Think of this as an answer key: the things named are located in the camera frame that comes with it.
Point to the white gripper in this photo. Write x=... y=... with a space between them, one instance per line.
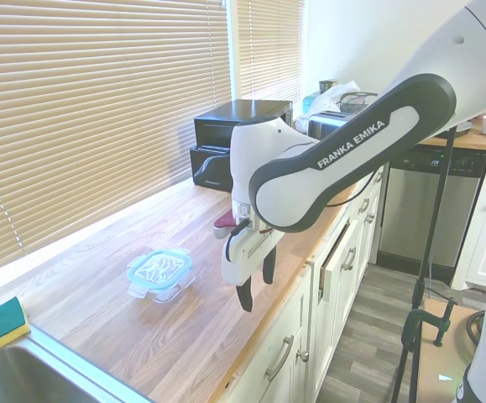
x=240 y=260

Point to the teal clip-on container lid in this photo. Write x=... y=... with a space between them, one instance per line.
x=158 y=268

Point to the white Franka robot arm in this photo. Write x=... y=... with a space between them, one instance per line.
x=351 y=142

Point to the clear glass food container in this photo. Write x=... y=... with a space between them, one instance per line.
x=165 y=297

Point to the white kitchen base cabinet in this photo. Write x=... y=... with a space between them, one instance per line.
x=335 y=319

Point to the round metal cabinet knob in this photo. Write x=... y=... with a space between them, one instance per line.
x=369 y=217
x=304 y=356

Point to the black countertop appliance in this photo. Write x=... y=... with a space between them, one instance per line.
x=209 y=168

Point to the dark green clamp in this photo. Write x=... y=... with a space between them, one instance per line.
x=410 y=327

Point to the black toaster oven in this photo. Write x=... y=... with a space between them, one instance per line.
x=226 y=121

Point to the stainless steel dishwasher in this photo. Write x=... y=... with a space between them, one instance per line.
x=410 y=218

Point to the silver toaster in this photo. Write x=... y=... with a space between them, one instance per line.
x=326 y=124

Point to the teal glass jar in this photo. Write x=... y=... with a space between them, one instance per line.
x=309 y=105

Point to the white plastic bag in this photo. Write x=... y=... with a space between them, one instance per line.
x=330 y=98

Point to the beige slatted window blind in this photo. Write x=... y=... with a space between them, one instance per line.
x=270 y=46
x=100 y=105

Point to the stainless steel kitchen sink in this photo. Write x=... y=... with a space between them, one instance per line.
x=24 y=378

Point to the green and yellow sponge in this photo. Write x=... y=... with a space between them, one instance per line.
x=5 y=317

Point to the maroon grey wrist camera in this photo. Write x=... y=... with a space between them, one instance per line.
x=225 y=222

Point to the thin black camera stand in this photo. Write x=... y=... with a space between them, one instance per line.
x=419 y=294

